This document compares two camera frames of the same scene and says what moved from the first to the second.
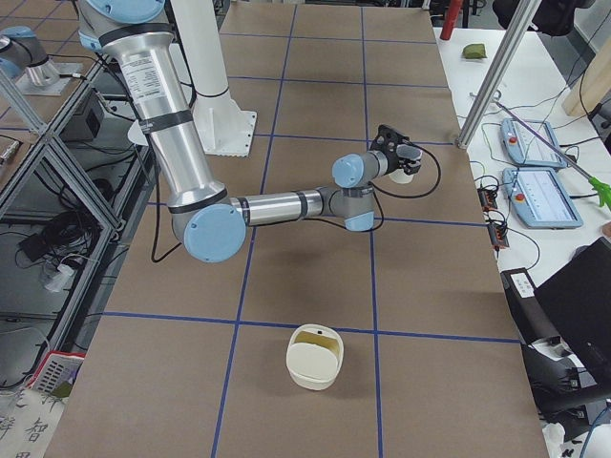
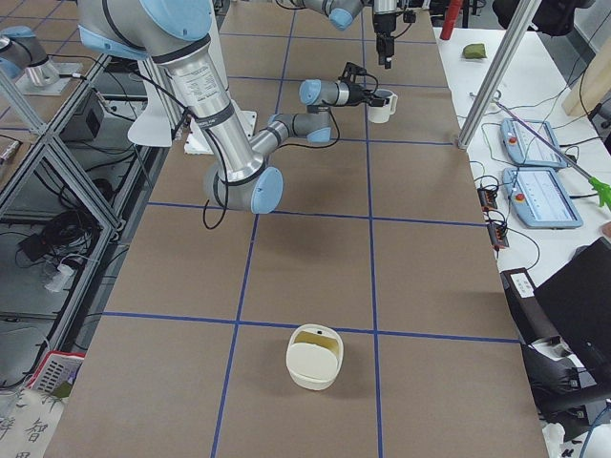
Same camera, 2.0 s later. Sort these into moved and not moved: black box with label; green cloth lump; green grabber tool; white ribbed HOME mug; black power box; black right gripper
Moved: black right gripper; white ribbed HOME mug
Not moved: black power box; green grabber tool; black box with label; green cloth lump
